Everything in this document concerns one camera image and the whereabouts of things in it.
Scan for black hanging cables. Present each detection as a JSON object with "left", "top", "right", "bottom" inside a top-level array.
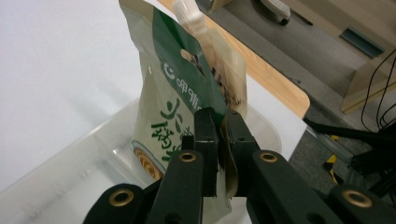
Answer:
[{"left": 360, "top": 48, "right": 396, "bottom": 133}]

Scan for wooden table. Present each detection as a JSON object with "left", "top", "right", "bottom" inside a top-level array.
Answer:
[{"left": 156, "top": 0, "right": 311, "bottom": 119}]

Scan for beige pouch with green top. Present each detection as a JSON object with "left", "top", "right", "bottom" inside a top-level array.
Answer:
[{"left": 119, "top": 0, "right": 233, "bottom": 224}]

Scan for office chair base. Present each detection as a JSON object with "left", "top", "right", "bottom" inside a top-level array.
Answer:
[{"left": 259, "top": 0, "right": 292, "bottom": 26}]

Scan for yellow black floor tape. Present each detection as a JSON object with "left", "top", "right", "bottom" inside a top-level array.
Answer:
[{"left": 322, "top": 133, "right": 345, "bottom": 186}]

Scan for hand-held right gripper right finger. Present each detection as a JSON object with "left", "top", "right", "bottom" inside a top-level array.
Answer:
[{"left": 221, "top": 110, "right": 262, "bottom": 199}]

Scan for black frame leg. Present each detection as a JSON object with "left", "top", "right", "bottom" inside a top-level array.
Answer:
[{"left": 303, "top": 117, "right": 396, "bottom": 200}]

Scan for translucent plastic bin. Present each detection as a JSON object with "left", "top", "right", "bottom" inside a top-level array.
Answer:
[{"left": 0, "top": 97, "right": 283, "bottom": 224}]

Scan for grey desk handle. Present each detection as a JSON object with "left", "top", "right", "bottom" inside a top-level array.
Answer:
[{"left": 338, "top": 26, "right": 386, "bottom": 60}]

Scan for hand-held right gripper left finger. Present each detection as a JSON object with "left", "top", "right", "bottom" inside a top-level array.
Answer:
[{"left": 181, "top": 106, "right": 220, "bottom": 199}]

